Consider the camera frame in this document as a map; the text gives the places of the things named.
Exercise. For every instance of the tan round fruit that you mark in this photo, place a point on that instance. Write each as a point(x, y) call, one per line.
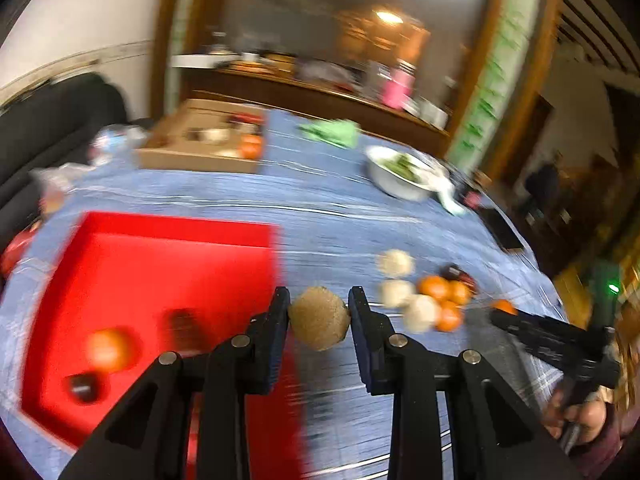
point(396, 263)
point(319, 318)
point(422, 312)
point(396, 293)

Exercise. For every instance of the black sofa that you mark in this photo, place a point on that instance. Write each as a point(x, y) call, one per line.
point(55, 120)

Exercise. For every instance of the red plastic tray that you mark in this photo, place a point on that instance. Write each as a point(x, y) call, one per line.
point(150, 270)

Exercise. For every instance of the red round object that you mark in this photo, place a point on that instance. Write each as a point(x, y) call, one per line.
point(12, 255)

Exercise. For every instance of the white bowl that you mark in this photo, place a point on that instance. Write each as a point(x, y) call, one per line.
point(395, 182)

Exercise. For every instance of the white rag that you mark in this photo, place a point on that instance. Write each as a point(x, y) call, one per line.
point(447, 187)

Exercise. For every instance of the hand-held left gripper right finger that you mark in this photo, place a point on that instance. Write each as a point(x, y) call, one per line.
point(360, 346)

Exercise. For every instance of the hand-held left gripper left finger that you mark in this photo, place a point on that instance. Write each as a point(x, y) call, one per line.
point(278, 346)

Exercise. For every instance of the person's right forearm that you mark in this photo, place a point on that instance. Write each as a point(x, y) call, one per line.
point(602, 452)

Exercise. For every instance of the person's right hand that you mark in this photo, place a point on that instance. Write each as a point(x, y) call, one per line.
point(592, 417)

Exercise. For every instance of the clear plastic bag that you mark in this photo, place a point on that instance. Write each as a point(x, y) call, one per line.
point(116, 142)

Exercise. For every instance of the green vegetables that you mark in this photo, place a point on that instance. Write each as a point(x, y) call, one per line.
point(402, 166)

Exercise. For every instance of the pink bottle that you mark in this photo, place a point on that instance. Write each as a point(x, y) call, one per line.
point(396, 89)

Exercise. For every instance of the black phone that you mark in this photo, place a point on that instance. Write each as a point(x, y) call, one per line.
point(502, 230)

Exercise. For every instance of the wooden sideboard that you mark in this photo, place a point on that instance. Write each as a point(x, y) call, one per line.
point(320, 100)

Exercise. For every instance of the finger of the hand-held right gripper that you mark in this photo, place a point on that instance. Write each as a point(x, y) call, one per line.
point(545, 335)

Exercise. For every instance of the green cloth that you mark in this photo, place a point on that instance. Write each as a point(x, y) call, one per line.
point(332, 131)

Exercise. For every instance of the orange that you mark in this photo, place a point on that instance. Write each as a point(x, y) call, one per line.
point(434, 286)
point(251, 146)
point(460, 292)
point(503, 306)
point(449, 318)
point(109, 350)

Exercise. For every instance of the cardboard box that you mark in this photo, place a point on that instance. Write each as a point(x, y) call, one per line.
point(200, 157)

